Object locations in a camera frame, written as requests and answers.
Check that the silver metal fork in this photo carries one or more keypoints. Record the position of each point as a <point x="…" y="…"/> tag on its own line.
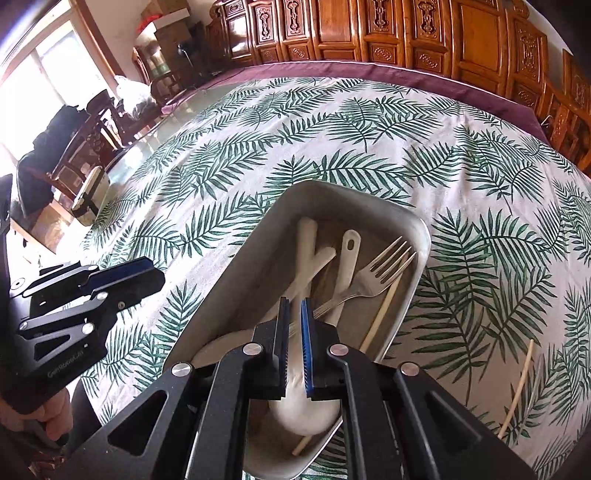
<point x="375" y="278"/>

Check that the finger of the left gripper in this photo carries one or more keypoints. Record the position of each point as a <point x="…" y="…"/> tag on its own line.
<point x="124" y="288"/>
<point x="120" y="272"/>

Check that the metal rectangular tray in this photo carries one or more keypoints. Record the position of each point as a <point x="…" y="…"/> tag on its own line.
<point x="263" y="268"/>

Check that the green leaf print tablecloth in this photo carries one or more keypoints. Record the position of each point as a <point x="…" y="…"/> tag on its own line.
<point x="509" y="218"/>

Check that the wooden chopstick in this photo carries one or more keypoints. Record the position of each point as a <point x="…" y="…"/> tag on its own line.
<point x="518" y="390"/>
<point x="378" y="318"/>

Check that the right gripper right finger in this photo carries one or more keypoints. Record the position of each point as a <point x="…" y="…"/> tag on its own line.
<point x="400" y="423"/>

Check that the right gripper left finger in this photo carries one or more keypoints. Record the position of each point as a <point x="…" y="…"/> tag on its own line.
<point x="191" y="422"/>

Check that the carved wooden bench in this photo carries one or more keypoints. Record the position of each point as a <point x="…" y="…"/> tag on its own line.
<point x="492" y="45"/>

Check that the white spoon with holed handle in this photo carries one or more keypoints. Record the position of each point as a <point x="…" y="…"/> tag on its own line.
<point x="351" y="243"/>

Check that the wooden chair by window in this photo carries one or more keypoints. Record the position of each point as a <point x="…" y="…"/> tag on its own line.
<point x="74" y="142"/>

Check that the stacked cardboard boxes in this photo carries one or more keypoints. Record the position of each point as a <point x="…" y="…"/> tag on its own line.
<point x="164" y="27"/>

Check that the person's left hand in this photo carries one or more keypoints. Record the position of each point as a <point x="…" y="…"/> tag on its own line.
<point x="56" y="414"/>

